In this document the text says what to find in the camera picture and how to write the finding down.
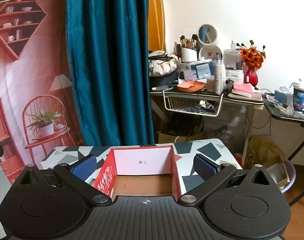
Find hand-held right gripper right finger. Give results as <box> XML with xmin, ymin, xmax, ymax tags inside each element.
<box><xmin>178</xmin><ymin>153</ymin><xmax>275</xmax><ymax>205</ymax></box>

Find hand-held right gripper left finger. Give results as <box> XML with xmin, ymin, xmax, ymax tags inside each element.
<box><xmin>17</xmin><ymin>154</ymin><xmax>112</xmax><ymax>205</ymax></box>

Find red cardboard box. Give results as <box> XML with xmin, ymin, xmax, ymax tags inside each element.
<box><xmin>93</xmin><ymin>145</ymin><xmax>182</xmax><ymax>204</ymax></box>

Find dark bag under desk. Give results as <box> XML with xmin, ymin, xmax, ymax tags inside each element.
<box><xmin>167</xmin><ymin>115</ymin><xmax>205</xmax><ymax>135</ymax></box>

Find brown cardboard box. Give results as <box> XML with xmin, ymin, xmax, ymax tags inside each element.
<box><xmin>158</xmin><ymin>130</ymin><xmax>205</xmax><ymax>144</ymax></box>

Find yellow plastic bag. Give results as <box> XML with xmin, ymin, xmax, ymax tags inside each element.
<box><xmin>247</xmin><ymin>136</ymin><xmax>286</xmax><ymax>170</ymax></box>

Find small open cardboard box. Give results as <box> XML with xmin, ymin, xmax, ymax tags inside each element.
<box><xmin>267</xmin><ymin>164</ymin><xmax>291</xmax><ymax>188</ymax></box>

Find cluttered white desk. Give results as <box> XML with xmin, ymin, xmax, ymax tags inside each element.
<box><xmin>149</xmin><ymin>87</ymin><xmax>265</xmax><ymax>155</ymax></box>

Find orange tray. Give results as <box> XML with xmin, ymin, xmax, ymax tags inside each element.
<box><xmin>177</xmin><ymin>81</ymin><xmax>206</xmax><ymax>92</ymax></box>

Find purple plastic basin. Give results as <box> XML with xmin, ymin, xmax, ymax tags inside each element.
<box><xmin>269</xmin><ymin>159</ymin><xmax>296</xmax><ymax>193</ymax></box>

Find pink book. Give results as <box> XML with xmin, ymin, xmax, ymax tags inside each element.
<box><xmin>232</xmin><ymin>82</ymin><xmax>255</xmax><ymax>94</ymax></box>

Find white spray bottle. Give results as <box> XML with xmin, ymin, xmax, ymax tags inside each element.
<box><xmin>214</xmin><ymin>64</ymin><xmax>224</xmax><ymax>94</ymax></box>

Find black side table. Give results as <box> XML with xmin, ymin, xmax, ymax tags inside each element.
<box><xmin>263</xmin><ymin>95</ymin><xmax>304</xmax><ymax>205</ymax></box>

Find blue packet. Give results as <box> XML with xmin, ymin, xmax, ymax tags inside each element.
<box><xmin>189</xmin><ymin>60</ymin><xmax>215</xmax><ymax>78</ymax></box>

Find red vase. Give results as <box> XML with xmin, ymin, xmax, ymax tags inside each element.
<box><xmin>244</xmin><ymin>66</ymin><xmax>258</xmax><ymax>87</ymax></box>

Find white cosmetic organizer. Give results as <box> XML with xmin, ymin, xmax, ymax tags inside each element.
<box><xmin>223</xmin><ymin>49</ymin><xmax>245</xmax><ymax>80</ymax></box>

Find blue tissue box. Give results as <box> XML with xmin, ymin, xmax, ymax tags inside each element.
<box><xmin>274</xmin><ymin>86</ymin><xmax>293</xmax><ymax>105</ymax></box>

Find white cloth bag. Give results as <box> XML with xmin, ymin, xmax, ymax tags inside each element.
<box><xmin>149</xmin><ymin>51</ymin><xmax>179</xmax><ymax>77</ymax></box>

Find white makeup brush holder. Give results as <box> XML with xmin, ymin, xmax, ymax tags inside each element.
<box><xmin>178</xmin><ymin>34</ymin><xmax>200</xmax><ymax>63</ymax></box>

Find blue curtain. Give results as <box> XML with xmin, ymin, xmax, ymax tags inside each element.
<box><xmin>66</xmin><ymin>0</ymin><xmax>155</xmax><ymax>147</ymax></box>

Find blue paper cup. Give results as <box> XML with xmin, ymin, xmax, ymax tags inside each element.
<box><xmin>292</xmin><ymin>82</ymin><xmax>304</xmax><ymax>112</ymax></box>

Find orange artificial flowers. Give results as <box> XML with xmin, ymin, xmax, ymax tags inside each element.
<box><xmin>237</xmin><ymin>39</ymin><xmax>266</xmax><ymax>69</ymax></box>

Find round white vanity mirror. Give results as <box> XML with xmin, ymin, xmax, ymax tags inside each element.
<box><xmin>197</xmin><ymin>24</ymin><xmax>224</xmax><ymax>62</ymax></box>

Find yellow curtain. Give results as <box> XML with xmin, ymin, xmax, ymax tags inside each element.
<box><xmin>147</xmin><ymin>0</ymin><xmax>167</xmax><ymax>53</ymax></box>

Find white wire basket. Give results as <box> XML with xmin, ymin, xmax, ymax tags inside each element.
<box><xmin>163</xmin><ymin>90</ymin><xmax>224</xmax><ymax>117</ymax></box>

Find printed wall backdrop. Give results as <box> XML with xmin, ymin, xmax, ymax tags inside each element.
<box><xmin>0</xmin><ymin>0</ymin><xmax>87</xmax><ymax>240</ymax></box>

